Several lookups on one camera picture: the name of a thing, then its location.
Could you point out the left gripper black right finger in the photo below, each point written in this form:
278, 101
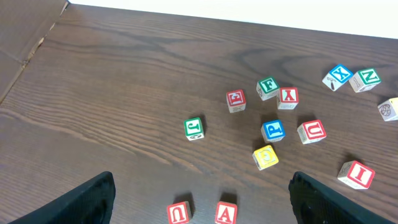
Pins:
313, 203

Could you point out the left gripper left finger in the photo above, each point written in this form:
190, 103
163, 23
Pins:
90, 202

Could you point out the red I block centre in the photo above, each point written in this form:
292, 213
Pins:
356, 175

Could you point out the yellow block left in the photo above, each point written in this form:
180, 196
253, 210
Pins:
265, 157

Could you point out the red U block centre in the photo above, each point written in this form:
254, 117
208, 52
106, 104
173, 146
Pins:
311, 131

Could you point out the red u block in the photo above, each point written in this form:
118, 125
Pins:
311, 131
179, 213

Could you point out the blue P letter block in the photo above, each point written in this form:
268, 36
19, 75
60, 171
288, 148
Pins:
272, 131

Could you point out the red U block left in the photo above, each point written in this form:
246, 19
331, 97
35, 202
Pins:
179, 213

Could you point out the red A letter block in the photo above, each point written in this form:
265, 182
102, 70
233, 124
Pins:
226, 213

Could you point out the red Y letter block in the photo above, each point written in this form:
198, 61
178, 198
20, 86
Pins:
287, 98

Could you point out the yellow C letter block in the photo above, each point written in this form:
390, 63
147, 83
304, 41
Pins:
388, 109

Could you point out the green F letter block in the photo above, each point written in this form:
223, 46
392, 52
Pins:
267, 88

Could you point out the green J letter block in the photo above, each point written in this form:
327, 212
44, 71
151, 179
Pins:
193, 129

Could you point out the red G letter block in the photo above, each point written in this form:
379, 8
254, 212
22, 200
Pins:
236, 101

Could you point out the blue X letter block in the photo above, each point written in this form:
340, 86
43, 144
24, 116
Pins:
337, 77

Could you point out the green N letter block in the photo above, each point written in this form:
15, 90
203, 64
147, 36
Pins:
365, 80

